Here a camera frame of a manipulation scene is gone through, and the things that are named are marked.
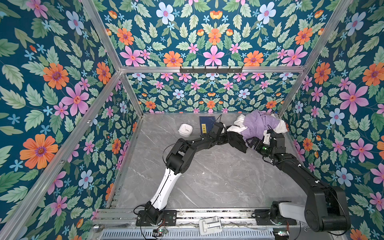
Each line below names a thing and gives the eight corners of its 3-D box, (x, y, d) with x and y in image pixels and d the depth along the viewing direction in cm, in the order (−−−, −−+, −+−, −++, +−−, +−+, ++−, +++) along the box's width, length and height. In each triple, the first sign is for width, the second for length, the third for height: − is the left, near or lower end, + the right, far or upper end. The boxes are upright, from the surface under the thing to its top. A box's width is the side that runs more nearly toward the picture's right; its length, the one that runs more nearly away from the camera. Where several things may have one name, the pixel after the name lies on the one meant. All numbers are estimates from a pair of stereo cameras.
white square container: (178, 137, 107) (177, 134, 105) (179, 126, 114) (179, 123, 111) (192, 137, 107) (192, 134, 104) (192, 126, 114) (192, 123, 111)
